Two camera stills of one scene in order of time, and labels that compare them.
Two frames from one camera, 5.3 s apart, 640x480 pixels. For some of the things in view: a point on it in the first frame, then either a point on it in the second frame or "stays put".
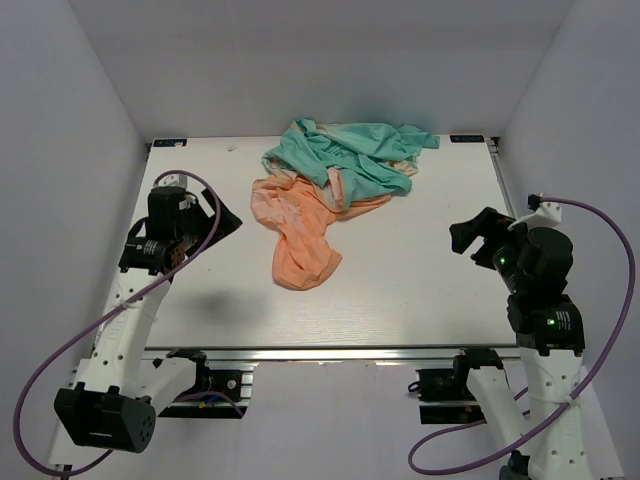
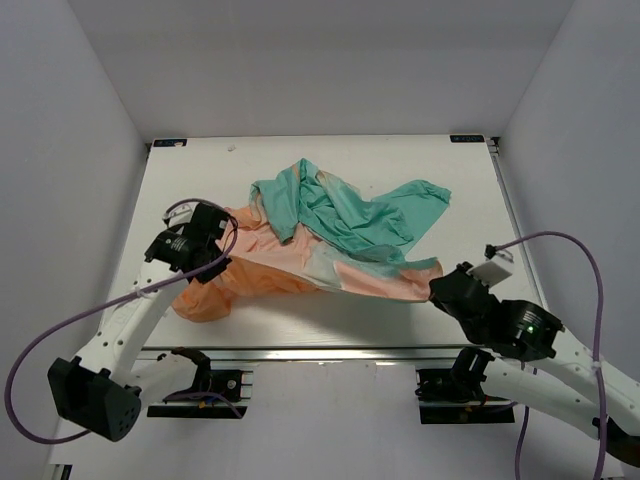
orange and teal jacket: (320, 172) -> (309, 227)
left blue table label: (170, 142) stays put
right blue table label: (467, 138) stays put
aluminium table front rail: (328, 353) stays put
